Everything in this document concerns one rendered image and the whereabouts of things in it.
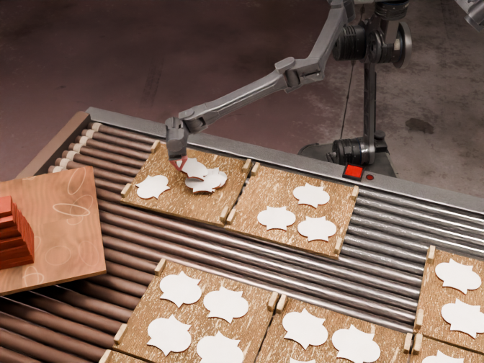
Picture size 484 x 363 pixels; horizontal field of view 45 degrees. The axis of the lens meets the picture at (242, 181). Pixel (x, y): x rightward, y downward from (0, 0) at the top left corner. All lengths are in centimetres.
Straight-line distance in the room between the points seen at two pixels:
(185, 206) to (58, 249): 49
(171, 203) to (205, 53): 272
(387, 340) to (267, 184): 75
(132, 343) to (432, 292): 95
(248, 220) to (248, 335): 47
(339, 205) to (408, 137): 192
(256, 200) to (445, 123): 230
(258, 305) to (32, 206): 85
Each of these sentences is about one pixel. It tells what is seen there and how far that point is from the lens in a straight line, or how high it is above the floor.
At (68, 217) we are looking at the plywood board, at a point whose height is 104.
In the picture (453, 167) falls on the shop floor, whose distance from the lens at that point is 389.
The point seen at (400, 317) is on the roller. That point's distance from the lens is 193.
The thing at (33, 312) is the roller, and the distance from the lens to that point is 199.
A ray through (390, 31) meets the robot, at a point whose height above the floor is 124.
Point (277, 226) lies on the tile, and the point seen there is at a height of 95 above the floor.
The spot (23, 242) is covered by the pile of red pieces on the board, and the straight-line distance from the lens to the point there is 188.
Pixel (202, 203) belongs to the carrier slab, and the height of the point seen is 94.
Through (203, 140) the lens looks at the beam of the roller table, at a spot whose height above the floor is 91.
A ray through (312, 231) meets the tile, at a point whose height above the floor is 95.
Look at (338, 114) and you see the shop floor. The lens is 413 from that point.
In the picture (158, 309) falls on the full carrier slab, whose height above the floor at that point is 94.
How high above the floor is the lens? 249
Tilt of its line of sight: 44 degrees down
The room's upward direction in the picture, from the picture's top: 1 degrees counter-clockwise
